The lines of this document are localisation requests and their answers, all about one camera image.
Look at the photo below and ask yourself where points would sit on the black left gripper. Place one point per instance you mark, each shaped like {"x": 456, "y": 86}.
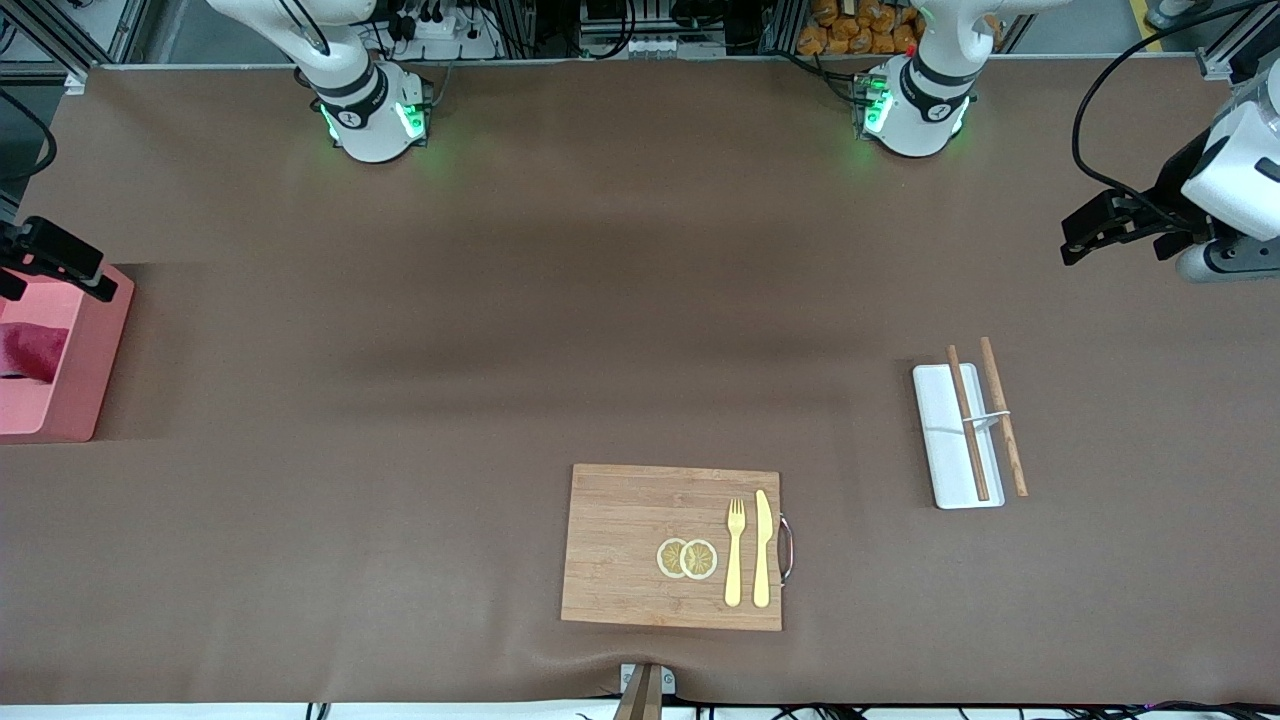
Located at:
{"x": 1171, "y": 190}

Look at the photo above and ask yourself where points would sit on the white power strip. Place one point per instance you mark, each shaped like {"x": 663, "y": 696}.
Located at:
{"x": 440, "y": 30}
{"x": 675, "y": 47}

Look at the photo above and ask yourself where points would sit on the pink plastic bin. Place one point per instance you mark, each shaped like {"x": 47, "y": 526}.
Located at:
{"x": 95, "y": 370}

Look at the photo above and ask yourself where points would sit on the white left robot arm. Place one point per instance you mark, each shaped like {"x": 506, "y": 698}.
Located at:
{"x": 925, "y": 110}

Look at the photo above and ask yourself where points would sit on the aluminium frame profile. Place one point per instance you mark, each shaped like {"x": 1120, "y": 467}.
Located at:
{"x": 110, "y": 30}
{"x": 1225, "y": 60}

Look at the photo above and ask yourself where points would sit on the orange packages pile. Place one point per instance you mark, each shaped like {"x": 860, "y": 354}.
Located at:
{"x": 845, "y": 30}

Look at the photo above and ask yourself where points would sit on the bamboo cutting board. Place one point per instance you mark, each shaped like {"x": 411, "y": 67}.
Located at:
{"x": 620, "y": 540}

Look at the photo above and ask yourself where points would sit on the lemon slice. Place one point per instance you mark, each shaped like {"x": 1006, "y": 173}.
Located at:
{"x": 699, "y": 559}
{"x": 668, "y": 558}

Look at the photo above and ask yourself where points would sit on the white rack tray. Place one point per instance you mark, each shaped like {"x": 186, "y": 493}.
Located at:
{"x": 935, "y": 440}

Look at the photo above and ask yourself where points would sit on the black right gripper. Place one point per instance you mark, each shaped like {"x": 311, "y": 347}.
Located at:
{"x": 40, "y": 250}

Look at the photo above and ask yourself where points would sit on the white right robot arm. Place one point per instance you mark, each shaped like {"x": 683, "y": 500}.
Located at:
{"x": 365, "y": 120}

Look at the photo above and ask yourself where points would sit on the red cloth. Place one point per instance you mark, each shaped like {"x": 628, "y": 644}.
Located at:
{"x": 35, "y": 350}

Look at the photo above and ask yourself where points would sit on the yellow plastic fork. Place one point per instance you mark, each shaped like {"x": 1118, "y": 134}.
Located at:
{"x": 735, "y": 570}

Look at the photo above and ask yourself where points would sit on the yellow plastic knife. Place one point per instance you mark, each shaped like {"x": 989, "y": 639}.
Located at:
{"x": 762, "y": 550}

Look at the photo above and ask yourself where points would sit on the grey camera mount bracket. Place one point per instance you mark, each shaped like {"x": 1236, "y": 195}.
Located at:
{"x": 645, "y": 685}

